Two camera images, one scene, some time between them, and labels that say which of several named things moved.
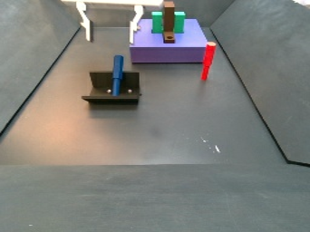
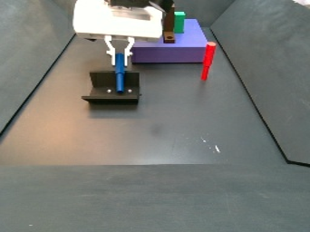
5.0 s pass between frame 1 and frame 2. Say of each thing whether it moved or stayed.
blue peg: moved
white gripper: moved
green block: stayed
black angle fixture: stayed
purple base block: stayed
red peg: stayed
